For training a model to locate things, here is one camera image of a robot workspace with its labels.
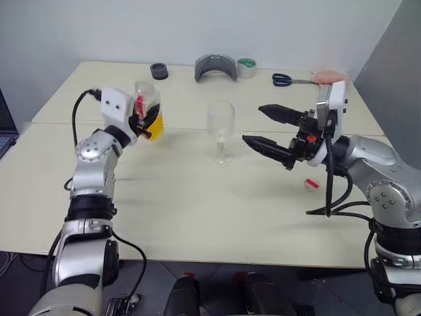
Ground dark laptop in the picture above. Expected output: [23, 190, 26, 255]
[0, 86, 18, 159]

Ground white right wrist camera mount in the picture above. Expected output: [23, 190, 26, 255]
[307, 80, 350, 167]

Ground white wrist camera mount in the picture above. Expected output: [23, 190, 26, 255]
[307, 80, 350, 167]
[98, 86, 139, 146]

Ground blue handled scissors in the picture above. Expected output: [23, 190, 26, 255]
[271, 72, 318, 88]

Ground white floor cable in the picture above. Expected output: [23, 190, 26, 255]
[0, 251, 18, 275]

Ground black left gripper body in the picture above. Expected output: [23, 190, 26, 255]
[128, 111, 154, 141]

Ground clear bottle with orange drink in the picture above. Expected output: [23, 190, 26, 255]
[133, 80, 166, 143]

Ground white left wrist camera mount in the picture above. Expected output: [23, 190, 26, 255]
[98, 86, 139, 146]

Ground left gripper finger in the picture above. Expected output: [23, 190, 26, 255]
[143, 105, 163, 130]

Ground grey curved visor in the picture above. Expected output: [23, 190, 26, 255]
[193, 53, 239, 83]

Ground dark rounded shape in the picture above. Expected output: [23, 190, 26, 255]
[163, 272, 202, 316]
[234, 271, 297, 316]

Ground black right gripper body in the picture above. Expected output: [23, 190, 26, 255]
[288, 109, 327, 163]

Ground pink fluffy cloth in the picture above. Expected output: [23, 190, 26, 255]
[310, 68, 351, 88]

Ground tape roll with green core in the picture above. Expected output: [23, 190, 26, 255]
[235, 58, 258, 80]

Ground clear wine glass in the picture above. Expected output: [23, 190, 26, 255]
[205, 101, 237, 167]

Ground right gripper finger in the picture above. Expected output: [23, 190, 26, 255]
[241, 134, 295, 171]
[258, 103, 305, 126]

